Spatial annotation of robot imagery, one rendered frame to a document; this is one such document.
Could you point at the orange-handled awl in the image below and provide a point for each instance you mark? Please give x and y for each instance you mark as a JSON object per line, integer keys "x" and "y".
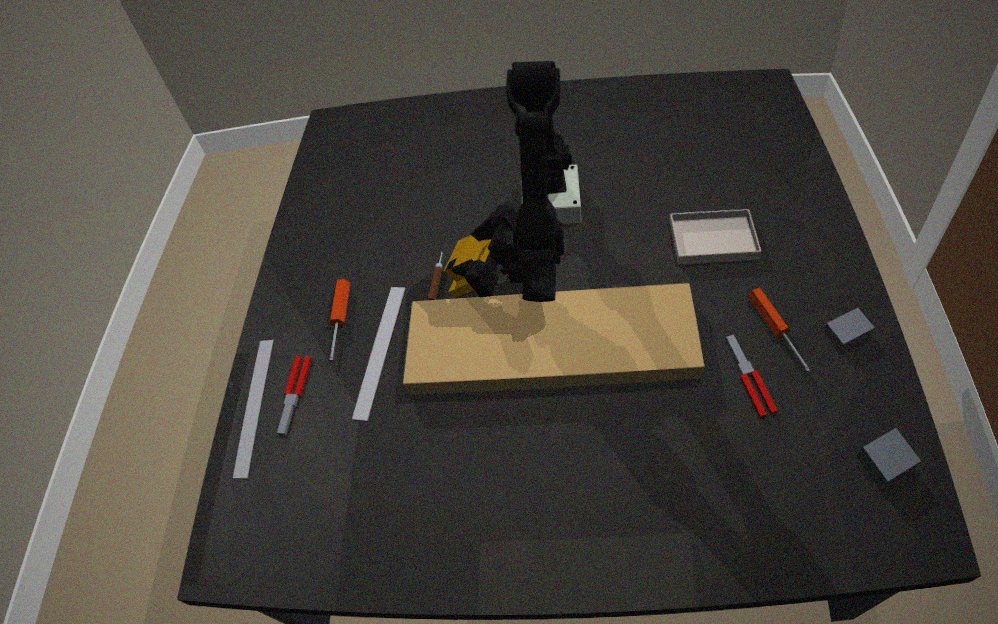
{"x": 337, "y": 316}
{"x": 773, "y": 319}

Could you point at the light grey flat strip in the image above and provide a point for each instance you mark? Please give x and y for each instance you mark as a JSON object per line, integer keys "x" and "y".
{"x": 380, "y": 347}
{"x": 250, "y": 420}

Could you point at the tan panel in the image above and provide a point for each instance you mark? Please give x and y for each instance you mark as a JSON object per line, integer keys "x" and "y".
{"x": 603, "y": 336}

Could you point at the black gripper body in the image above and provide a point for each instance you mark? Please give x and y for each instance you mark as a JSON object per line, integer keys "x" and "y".
{"x": 480, "y": 275}

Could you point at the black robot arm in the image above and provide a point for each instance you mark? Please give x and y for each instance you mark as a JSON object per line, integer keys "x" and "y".
{"x": 538, "y": 235}

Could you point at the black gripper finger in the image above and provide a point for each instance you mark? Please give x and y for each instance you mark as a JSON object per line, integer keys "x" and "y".
{"x": 462, "y": 268}
{"x": 485, "y": 230}

